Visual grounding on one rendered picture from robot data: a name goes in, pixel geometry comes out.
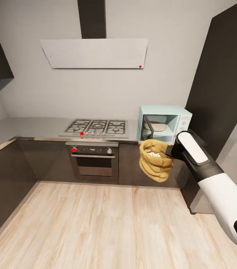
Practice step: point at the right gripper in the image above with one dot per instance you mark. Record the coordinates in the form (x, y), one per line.
(171, 153)

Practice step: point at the microwave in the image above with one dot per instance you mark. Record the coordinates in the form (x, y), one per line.
(163, 120)

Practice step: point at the oven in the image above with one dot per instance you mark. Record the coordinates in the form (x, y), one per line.
(94, 160)

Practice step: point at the popcorn bag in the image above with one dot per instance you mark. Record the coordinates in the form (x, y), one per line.
(157, 168)

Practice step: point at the range hood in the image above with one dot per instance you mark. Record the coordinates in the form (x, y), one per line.
(95, 50)

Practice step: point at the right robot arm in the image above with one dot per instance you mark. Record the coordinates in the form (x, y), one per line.
(219, 190)

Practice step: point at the burner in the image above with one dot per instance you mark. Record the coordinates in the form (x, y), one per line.
(113, 128)

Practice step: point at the fridge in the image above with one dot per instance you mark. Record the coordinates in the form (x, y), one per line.
(213, 103)

